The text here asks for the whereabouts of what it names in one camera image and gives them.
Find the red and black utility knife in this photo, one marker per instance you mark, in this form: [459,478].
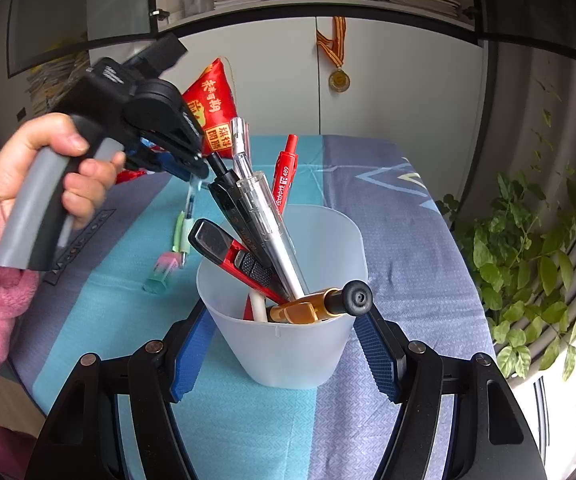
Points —
[218,242]

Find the orange pen with black end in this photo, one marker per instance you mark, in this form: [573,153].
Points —
[313,308]

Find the translucent plastic cup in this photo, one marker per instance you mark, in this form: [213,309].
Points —
[293,355]

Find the dark glass cabinet door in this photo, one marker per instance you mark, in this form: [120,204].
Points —
[542,5]

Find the slim white pen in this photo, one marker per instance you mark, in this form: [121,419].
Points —
[259,308]

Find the small red wrapper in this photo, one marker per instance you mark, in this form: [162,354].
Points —
[130,176]

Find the red retractable pen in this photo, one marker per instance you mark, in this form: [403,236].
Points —
[284,180]

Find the red snack packet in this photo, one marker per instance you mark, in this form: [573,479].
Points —
[213,105]

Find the clear pen with green grip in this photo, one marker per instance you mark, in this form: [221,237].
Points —
[184,232]

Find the clear pink green eraser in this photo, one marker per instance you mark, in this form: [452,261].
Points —
[160,272]

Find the gold medal with striped ribbon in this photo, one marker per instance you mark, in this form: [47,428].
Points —
[340,79]

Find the green leafy plant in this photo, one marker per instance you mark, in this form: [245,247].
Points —
[527,260]

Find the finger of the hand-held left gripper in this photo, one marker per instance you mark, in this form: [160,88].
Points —
[175,166]
[190,127]

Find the white wall cabinet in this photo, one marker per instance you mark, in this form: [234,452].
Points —
[278,70]

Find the dark wall switch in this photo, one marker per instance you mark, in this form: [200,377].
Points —
[21,114]

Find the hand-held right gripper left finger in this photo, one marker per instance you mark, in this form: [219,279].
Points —
[190,357]

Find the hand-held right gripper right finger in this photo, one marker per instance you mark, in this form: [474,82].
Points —
[378,360]

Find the tall stack of papers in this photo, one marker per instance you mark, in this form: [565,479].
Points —
[55,85]

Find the person's left hand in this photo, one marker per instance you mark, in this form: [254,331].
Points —
[23,160]

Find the blue patterned tablecloth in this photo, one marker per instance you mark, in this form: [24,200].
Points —
[407,240]

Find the clear pen with white grip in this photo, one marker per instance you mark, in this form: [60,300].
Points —
[263,220]

